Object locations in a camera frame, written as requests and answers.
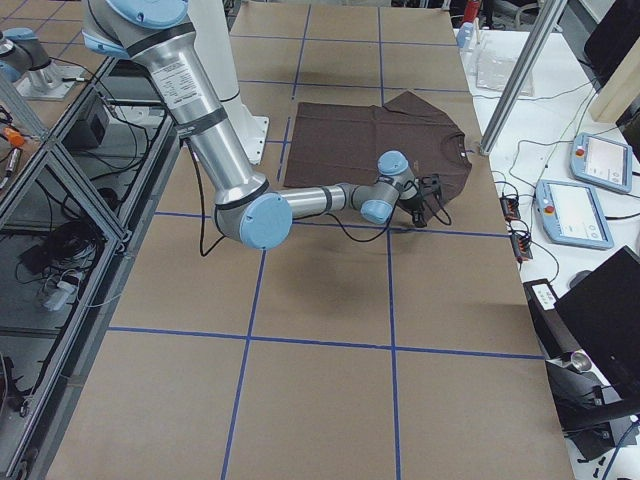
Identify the near teach pendant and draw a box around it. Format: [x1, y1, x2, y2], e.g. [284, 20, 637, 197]
[535, 180, 614, 250]

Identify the aluminium side frame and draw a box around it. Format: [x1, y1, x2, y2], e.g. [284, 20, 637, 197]
[1, 60, 179, 479]

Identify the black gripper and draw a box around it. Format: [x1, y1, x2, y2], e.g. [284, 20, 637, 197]
[405, 174, 442, 228]

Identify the aluminium frame post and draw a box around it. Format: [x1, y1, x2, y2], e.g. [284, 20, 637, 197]
[479, 0, 568, 156]

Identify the teach pendant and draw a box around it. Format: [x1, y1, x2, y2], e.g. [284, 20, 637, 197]
[569, 133, 633, 194]
[535, 180, 614, 250]

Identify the brown t-shirt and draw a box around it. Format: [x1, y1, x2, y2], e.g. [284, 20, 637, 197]
[283, 92, 472, 202]

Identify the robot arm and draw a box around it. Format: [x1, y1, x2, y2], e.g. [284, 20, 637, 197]
[83, 1, 439, 250]
[1, 27, 51, 83]

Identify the black monitor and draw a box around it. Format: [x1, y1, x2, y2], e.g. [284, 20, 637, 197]
[556, 246, 639, 398]

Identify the far teach pendant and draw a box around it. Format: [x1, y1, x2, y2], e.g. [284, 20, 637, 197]
[569, 133, 633, 194]

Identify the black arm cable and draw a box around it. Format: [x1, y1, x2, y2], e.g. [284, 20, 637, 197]
[189, 139, 454, 259]

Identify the clear plastic bag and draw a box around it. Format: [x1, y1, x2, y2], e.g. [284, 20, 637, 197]
[466, 42, 519, 92]

